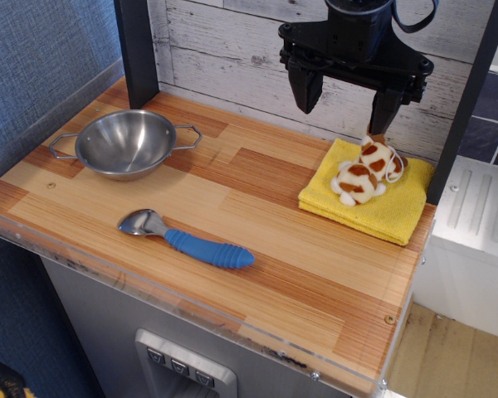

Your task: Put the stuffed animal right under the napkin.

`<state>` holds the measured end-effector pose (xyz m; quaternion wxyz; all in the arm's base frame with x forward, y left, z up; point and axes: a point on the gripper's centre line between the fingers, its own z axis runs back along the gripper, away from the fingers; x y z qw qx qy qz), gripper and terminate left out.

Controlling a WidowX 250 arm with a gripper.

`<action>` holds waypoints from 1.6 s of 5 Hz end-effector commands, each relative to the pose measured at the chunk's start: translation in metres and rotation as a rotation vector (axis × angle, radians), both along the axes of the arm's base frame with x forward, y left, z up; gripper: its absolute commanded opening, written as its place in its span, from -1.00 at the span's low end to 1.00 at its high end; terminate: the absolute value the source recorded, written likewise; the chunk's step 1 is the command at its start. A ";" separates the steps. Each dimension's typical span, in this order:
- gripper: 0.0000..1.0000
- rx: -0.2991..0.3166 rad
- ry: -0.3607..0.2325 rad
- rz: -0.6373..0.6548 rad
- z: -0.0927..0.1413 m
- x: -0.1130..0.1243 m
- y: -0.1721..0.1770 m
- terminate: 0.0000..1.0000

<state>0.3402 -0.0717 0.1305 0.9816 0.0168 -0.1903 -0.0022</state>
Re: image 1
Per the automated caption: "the brown white plush toy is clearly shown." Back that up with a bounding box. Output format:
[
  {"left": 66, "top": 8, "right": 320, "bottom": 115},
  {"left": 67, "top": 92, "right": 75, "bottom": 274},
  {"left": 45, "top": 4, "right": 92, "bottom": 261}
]
[{"left": 330, "top": 133, "right": 408, "bottom": 206}]

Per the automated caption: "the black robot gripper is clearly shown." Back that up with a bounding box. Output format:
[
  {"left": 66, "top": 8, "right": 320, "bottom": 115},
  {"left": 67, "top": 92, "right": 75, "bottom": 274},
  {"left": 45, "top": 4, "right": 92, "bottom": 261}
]
[{"left": 278, "top": 1, "right": 434, "bottom": 135}]

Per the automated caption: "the steel bowl with handles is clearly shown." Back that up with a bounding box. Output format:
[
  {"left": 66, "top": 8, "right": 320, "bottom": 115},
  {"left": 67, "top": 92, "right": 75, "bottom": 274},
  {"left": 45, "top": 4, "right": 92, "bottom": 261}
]
[{"left": 49, "top": 109, "right": 203, "bottom": 181}]

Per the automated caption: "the dark left vertical post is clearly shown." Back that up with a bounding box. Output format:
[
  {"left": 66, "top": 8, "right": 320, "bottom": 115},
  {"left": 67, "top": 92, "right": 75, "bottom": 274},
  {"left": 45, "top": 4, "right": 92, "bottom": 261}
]
[{"left": 114, "top": 0, "right": 159, "bottom": 109}]

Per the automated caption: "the silver dispenser button panel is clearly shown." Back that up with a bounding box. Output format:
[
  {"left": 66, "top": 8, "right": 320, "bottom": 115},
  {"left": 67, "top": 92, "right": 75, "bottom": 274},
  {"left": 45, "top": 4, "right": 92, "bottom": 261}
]
[{"left": 134, "top": 328, "right": 238, "bottom": 397}]

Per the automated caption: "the yellow folded cloth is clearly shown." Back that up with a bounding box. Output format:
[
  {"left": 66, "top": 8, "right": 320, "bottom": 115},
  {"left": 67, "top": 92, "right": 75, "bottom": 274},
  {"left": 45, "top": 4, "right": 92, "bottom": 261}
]
[{"left": 298, "top": 139, "right": 434, "bottom": 245}]

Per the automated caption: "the dark right vertical post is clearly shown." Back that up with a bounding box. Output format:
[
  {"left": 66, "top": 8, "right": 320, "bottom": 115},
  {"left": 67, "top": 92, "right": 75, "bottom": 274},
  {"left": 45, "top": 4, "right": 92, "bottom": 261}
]
[{"left": 427, "top": 0, "right": 498, "bottom": 206}]

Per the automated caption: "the dark vertical post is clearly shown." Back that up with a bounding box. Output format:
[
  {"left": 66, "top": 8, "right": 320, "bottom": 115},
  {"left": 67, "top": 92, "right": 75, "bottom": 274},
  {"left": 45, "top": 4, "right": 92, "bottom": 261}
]
[
  {"left": 114, "top": 0, "right": 159, "bottom": 109},
  {"left": 427, "top": 0, "right": 498, "bottom": 206}
]

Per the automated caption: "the yellow black object corner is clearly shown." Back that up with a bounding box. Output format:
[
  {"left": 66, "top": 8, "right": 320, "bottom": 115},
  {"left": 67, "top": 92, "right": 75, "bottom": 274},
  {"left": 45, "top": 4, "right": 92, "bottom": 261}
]
[{"left": 0, "top": 362, "right": 35, "bottom": 398}]

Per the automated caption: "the white toy sink unit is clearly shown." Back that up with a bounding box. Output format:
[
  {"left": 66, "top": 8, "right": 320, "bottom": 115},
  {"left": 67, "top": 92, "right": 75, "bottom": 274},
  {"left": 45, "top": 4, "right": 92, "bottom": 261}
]
[{"left": 413, "top": 157, "right": 498, "bottom": 337}]

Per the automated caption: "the grey toy fridge cabinet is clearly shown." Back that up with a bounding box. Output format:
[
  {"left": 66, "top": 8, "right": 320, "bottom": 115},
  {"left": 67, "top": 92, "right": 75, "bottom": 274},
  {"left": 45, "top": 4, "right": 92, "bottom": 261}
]
[{"left": 43, "top": 259, "right": 387, "bottom": 397}]

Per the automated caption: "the blue handled metal scoop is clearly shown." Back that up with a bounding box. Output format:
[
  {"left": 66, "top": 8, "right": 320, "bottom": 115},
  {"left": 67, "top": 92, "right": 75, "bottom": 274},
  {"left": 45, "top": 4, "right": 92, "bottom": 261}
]
[{"left": 118, "top": 209, "right": 255, "bottom": 269}]

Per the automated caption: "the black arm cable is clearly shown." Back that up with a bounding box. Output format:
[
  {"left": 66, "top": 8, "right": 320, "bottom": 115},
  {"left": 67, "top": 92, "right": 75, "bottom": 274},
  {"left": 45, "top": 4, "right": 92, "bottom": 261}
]
[{"left": 390, "top": 0, "right": 437, "bottom": 36}]

